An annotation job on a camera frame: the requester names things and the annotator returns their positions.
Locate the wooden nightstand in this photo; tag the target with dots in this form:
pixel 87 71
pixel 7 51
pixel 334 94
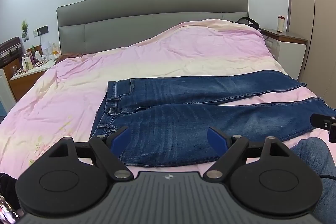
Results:
pixel 25 82

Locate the pink and cream blanket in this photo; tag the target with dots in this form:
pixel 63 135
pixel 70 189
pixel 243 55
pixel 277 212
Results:
pixel 162 56

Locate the white and wood nightstand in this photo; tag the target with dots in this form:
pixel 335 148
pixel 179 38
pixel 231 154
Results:
pixel 288 50

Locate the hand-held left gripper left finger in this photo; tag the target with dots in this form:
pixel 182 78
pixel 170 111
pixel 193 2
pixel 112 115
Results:
pixel 119 138

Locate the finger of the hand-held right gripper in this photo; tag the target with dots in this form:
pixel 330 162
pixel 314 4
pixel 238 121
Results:
pixel 321 120

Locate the group of cosmetic bottles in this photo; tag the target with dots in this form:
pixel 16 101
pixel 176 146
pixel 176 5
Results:
pixel 30 61

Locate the yellow bottle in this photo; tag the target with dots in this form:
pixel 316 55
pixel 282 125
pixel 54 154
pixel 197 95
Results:
pixel 54 49

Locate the person's leg in jeans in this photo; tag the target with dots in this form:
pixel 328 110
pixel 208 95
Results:
pixel 320 161

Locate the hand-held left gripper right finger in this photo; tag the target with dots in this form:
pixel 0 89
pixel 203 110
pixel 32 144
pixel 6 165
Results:
pixel 216 140

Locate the beige wardrobe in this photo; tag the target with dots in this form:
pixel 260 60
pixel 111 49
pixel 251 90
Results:
pixel 312 16

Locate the brown suitcase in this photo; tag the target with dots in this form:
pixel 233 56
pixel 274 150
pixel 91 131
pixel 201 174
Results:
pixel 9 50

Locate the grey upholstered headboard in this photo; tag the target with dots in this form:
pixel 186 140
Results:
pixel 147 14

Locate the blue denim pants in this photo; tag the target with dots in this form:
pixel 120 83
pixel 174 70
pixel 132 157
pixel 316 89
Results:
pixel 183 113

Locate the small white lamp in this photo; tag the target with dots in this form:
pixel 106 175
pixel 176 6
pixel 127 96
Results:
pixel 46 47

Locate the brown pillow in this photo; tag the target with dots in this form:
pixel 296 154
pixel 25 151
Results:
pixel 72 56

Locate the small potted plant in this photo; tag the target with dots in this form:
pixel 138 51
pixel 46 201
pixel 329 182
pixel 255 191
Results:
pixel 24 28

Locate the dark wall socket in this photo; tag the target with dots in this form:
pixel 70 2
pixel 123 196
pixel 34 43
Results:
pixel 42 30

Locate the white cup with dark lid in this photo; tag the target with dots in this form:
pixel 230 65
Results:
pixel 281 24

